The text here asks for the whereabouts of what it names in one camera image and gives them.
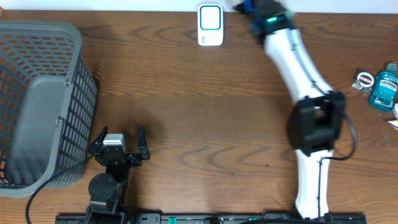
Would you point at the grey plastic basket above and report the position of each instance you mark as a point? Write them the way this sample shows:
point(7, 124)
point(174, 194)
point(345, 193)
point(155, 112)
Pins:
point(48, 100)

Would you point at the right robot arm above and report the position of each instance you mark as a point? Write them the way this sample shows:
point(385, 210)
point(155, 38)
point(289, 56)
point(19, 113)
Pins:
point(316, 118)

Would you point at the orange snack bag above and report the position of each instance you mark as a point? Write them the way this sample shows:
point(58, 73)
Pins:
point(394, 123)

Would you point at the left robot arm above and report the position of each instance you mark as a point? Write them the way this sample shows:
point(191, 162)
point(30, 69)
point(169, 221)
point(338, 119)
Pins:
point(108, 190)

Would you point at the teal mouthwash bottle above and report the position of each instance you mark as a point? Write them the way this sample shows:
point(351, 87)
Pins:
point(385, 89)

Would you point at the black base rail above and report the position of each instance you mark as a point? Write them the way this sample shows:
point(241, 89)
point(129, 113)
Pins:
point(156, 218)

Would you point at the white barcode scanner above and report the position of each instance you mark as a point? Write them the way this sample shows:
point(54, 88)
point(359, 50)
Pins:
point(210, 24)

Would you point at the small green box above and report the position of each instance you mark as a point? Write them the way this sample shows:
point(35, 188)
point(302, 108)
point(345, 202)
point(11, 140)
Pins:
point(364, 81)

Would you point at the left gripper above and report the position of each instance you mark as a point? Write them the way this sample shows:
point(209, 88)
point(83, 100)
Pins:
point(141, 145)

